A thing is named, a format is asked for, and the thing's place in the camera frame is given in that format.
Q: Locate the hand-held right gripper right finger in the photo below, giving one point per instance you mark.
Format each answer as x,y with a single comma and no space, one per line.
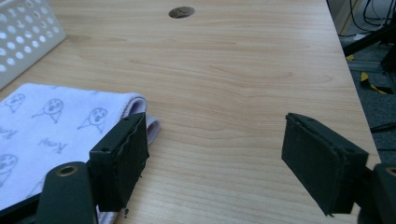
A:
317,161

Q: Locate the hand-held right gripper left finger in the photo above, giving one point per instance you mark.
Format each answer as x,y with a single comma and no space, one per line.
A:
120,165

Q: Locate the white printed cloth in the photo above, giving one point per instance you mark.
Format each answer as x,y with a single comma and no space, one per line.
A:
46,133

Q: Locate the yellow black floor tape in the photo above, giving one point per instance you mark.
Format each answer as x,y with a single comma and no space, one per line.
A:
372,84

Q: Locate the black stand leg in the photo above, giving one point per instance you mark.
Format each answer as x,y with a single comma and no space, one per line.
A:
369,39

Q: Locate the white perforated basket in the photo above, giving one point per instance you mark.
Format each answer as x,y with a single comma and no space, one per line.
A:
21,34

